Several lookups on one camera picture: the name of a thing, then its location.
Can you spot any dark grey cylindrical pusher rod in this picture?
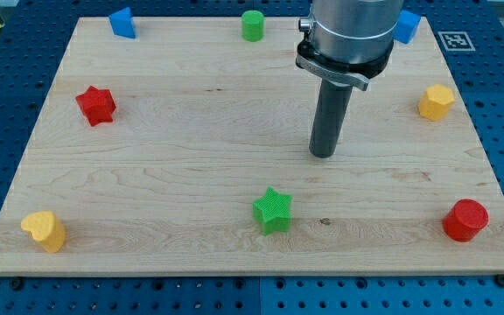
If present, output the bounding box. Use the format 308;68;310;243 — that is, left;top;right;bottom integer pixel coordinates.
309;80;353;158

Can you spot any green star block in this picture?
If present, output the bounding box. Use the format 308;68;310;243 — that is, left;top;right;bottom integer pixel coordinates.
252;186;292;235

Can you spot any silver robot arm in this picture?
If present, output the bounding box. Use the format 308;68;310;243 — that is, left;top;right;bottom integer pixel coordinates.
296;0;403;158

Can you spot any red star block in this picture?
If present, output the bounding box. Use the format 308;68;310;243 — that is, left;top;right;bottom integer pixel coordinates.
75;86;116;127

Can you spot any yellow hexagon block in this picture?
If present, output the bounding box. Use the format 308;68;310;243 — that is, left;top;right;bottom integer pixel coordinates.
418;84;455;121

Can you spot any blue cube block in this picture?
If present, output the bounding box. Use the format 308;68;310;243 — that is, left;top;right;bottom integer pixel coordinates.
394;10;421;44

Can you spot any green cylinder block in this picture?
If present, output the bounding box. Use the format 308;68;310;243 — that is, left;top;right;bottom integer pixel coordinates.
241;10;265;42

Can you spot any white fiducial marker tag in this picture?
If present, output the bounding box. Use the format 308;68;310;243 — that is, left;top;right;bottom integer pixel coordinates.
438;31;475;52

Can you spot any light wooden board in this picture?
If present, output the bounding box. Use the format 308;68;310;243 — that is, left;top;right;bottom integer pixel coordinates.
0;17;504;277

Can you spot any red cylinder block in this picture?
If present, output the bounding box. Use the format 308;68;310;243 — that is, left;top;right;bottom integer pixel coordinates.
442;199;489;242

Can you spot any blue triangle block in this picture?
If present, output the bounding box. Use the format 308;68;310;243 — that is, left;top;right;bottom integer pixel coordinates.
108;7;137;39

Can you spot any yellow heart block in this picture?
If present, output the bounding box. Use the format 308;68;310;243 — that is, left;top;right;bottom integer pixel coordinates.
21;211;67;254

